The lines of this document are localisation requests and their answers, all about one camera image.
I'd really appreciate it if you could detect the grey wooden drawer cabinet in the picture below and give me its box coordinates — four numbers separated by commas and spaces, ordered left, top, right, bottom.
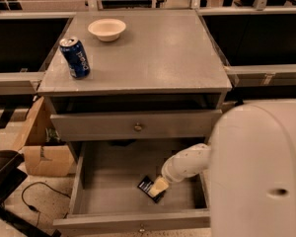
38, 10, 231, 155

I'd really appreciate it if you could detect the black cable on floor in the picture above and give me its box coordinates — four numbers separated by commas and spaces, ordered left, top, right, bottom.
21, 181, 71, 229

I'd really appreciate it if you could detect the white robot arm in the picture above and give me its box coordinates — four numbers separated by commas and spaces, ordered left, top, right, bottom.
149, 101, 296, 237

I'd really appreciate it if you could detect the white paper bowl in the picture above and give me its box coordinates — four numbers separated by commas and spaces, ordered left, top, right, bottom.
88, 19, 126, 41

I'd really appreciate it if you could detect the open grey middle drawer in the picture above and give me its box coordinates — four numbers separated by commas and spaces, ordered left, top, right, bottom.
53, 138, 210, 236

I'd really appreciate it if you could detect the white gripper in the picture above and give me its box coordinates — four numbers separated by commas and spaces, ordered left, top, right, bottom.
148, 150, 201, 198

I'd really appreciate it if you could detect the dark blue rxbar wrapper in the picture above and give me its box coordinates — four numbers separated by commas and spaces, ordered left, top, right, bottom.
137, 176, 166, 203

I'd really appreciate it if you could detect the closed grey top drawer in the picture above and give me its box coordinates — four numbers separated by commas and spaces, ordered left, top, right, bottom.
50, 110, 222, 141

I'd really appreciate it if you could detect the brown cardboard box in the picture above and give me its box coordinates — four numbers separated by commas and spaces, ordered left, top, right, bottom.
12, 98, 74, 177

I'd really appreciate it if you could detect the blue pepsi can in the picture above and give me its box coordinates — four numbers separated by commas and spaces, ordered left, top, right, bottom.
59, 37, 90, 79

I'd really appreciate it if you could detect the black chair at left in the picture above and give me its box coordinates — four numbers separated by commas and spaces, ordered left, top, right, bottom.
0, 150, 61, 237

